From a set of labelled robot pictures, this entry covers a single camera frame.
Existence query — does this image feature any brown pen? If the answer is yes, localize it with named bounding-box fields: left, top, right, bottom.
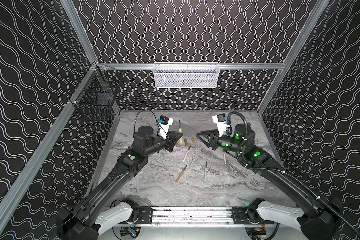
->
left=175, top=165, right=188, bottom=183

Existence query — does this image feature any aluminium corner post left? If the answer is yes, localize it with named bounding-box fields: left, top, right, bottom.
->
left=61, top=0, right=98, bottom=63

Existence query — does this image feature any aluminium corner post right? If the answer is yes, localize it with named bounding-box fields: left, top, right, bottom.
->
left=257, top=0, right=330, bottom=116

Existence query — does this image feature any black wire basket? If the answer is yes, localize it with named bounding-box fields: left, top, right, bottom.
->
left=73, top=66, right=125, bottom=122

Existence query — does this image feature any white wire mesh basket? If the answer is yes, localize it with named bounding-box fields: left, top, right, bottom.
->
left=153, top=67, right=220, bottom=89

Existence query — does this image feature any aluminium horizontal back bar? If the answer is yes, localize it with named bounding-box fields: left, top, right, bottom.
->
left=99, top=62, right=286, bottom=71

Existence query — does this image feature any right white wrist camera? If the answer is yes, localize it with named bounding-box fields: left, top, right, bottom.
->
left=212, top=114, right=232, bottom=137

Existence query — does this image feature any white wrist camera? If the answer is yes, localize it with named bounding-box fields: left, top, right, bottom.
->
left=158, top=115, right=174, bottom=140
left=212, top=114, right=232, bottom=137

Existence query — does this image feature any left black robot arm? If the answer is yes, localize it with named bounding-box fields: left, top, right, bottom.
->
left=56, top=126, right=183, bottom=240

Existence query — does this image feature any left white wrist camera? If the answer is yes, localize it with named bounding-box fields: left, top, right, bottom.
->
left=158, top=115, right=174, bottom=140

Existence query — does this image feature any aluminium corner post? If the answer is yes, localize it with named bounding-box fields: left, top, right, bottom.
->
left=61, top=0, right=98, bottom=63
left=257, top=0, right=330, bottom=116

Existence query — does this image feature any aluminium left side bar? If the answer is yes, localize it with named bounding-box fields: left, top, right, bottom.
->
left=0, top=62, right=97, bottom=235

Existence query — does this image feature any tan pen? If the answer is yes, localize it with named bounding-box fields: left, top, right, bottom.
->
left=179, top=120, right=183, bottom=144

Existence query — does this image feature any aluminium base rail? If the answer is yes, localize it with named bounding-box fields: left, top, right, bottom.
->
left=108, top=207, right=275, bottom=227

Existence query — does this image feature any white pen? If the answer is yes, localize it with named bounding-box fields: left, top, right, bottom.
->
left=183, top=146, right=191, bottom=162

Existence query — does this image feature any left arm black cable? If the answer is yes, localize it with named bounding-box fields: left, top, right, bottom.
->
left=133, top=109, right=169, bottom=136

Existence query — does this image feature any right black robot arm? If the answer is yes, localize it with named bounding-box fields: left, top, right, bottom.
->
left=197, top=124, right=341, bottom=240

